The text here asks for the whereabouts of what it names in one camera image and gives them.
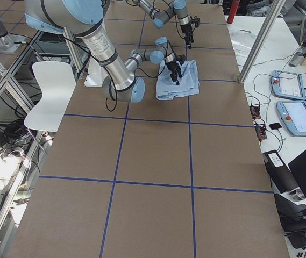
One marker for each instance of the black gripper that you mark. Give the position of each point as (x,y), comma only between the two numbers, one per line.
(172,66)
(186,28)

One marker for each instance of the light blue button shirt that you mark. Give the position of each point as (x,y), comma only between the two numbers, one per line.
(188,85)

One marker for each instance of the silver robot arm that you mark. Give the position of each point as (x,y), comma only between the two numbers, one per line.
(85,21)
(177,9)

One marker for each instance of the clear plastic bag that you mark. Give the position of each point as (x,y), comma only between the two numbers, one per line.
(242,41)

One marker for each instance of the red cylinder bottle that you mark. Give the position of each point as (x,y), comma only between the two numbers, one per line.
(233,11)

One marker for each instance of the white central pillar with base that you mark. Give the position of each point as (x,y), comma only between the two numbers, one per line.
(96,74)

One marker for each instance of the brown paper table cover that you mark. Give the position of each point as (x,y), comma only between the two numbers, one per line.
(180,178)

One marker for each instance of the upper blue teach pendant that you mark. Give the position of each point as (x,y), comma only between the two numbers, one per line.
(288,85)

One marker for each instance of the blue teach pendant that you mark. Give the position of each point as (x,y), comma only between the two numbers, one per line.
(293,115)
(288,85)

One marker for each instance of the grey water bottle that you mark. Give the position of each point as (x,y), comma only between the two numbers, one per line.
(299,55)

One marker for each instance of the white plastic chair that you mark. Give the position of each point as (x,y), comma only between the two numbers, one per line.
(57,83)

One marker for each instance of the lower blue teach pendant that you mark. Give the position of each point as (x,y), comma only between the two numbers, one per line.
(293,115)

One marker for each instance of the black box device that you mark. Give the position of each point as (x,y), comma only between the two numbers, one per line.
(279,172)

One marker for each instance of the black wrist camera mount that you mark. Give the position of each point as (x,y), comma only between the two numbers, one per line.
(181,59)
(195,21)

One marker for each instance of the aluminium frame post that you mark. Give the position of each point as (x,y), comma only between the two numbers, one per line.
(261,37)

